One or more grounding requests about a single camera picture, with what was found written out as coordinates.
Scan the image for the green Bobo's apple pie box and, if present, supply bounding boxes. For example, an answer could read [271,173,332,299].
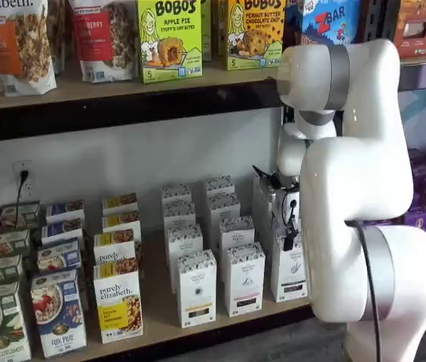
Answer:
[136,0,204,85]
[200,0,213,63]

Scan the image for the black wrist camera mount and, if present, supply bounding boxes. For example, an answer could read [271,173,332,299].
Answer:
[252,164,301,192]

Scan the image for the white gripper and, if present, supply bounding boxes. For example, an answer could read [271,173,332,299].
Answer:
[272,181,304,253]

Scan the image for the white wall outlet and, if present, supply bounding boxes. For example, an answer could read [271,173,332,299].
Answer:
[11,159,35,200]

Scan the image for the granola bag brown clusters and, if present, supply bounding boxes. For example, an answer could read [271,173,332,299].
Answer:
[45,0,67,75]

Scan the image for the brown wooden shelf board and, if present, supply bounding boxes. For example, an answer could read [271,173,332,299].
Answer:
[27,210,314,359]

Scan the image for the white tea box green strip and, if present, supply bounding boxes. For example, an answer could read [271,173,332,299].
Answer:
[270,234,309,303]
[251,176,286,244]

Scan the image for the blue flax oatmeal box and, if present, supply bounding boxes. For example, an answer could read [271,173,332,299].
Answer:
[44,198,86,225]
[36,238,82,275]
[40,217,84,247]
[30,268,88,359]

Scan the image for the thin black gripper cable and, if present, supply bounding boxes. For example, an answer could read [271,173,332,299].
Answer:
[287,198,299,229]

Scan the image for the white tea box pink strip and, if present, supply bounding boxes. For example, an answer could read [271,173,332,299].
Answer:
[203,174,235,201]
[207,193,241,247]
[218,215,256,262]
[226,242,267,318]

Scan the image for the brown orange snack box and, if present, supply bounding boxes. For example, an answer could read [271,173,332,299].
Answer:
[392,0,426,60]

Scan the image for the purely elizabeth yellow label box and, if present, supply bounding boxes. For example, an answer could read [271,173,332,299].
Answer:
[101,192,139,219]
[93,232,139,269]
[92,259,146,345]
[101,210,143,243]

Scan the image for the white tea box yellow strip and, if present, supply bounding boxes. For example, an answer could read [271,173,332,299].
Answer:
[160,183,194,209]
[176,249,218,330]
[165,223,204,292]
[162,201,198,232]

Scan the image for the yellow Bobo's peanut butter box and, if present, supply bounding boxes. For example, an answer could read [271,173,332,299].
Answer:
[227,0,286,72]

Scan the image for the wooden shelf board with snacks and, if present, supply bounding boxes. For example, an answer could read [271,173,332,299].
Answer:
[0,56,286,112]

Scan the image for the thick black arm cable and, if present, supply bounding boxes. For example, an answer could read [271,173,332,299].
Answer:
[345,219,384,362]

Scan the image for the blue Zbar box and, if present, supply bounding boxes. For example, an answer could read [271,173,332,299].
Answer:
[300,0,361,48]

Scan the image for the orange label granola bag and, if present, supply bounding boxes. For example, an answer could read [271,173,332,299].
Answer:
[0,0,58,96]

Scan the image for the red berry granola bag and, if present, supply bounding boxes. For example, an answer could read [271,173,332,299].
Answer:
[68,0,140,84]

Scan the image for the black power plug with cord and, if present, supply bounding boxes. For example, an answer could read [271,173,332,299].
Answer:
[13,169,29,229]

